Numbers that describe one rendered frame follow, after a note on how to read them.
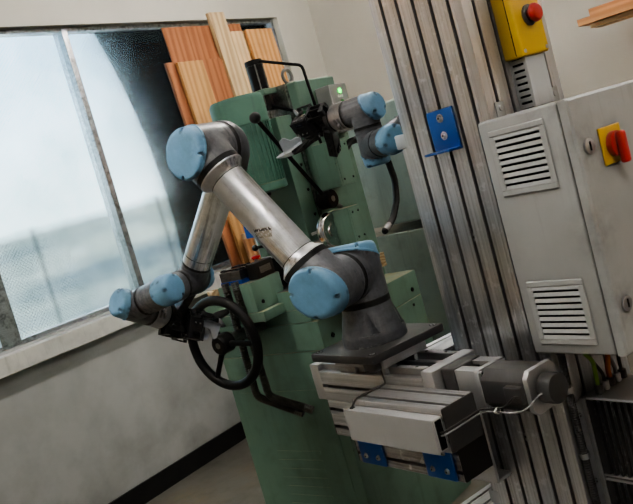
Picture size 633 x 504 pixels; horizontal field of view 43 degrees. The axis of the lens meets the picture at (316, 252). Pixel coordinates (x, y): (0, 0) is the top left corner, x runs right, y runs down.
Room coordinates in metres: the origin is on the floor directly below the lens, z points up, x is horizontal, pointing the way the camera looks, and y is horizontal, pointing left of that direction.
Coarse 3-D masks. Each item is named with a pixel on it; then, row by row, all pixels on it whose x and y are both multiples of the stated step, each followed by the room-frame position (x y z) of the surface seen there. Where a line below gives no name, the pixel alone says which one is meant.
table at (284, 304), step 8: (280, 296) 2.39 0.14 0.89; (288, 296) 2.37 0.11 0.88; (280, 304) 2.37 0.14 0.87; (288, 304) 2.37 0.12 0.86; (208, 312) 2.59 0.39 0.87; (256, 312) 2.33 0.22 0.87; (264, 312) 2.31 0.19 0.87; (272, 312) 2.34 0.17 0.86; (280, 312) 2.36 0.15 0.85; (224, 320) 2.41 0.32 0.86; (256, 320) 2.33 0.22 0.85; (264, 320) 2.31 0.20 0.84
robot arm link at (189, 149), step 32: (192, 128) 1.76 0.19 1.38; (224, 128) 1.83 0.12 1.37; (192, 160) 1.75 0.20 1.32; (224, 160) 1.75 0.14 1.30; (224, 192) 1.75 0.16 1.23; (256, 192) 1.74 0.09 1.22; (256, 224) 1.72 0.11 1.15; (288, 224) 1.71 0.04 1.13; (288, 256) 1.69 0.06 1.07; (320, 256) 1.67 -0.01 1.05; (288, 288) 1.66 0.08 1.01; (320, 288) 1.63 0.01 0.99; (352, 288) 1.67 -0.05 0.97
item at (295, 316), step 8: (288, 312) 2.38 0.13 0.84; (296, 312) 2.36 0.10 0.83; (272, 320) 2.42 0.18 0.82; (280, 320) 2.40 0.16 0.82; (288, 320) 2.38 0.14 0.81; (296, 320) 2.36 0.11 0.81; (304, 320) 2.34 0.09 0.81; (312, 320) 2.33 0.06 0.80; (224, 328) 2.56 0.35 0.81; (232, 328) 2.54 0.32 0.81
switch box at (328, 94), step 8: (320, 88) 2.70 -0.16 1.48; (328, 88) 2.68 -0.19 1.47; (336, 88) 2.71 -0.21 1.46; (344, 88) 2.75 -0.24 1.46; (320, 96) 2.71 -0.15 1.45; (328, 96) 2.69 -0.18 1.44; (336, 96) 2.70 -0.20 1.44; (344, 96) 2.74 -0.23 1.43; (328, 104) 2.69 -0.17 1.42; (352, 128) 2.74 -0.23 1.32
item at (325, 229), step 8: (320, 216) 2.58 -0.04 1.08; (328, 216) 2.59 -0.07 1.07; (320, 224) 2.56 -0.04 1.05; (328, 224) 2.59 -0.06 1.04; (320, 232) 2.55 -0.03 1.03; (328, 232) 2.58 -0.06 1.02; (336, 232) 2.60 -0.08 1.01; (320, 240) 2.56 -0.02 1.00; (328, 240) 2.56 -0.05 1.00; (336, 240) 2.60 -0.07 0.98
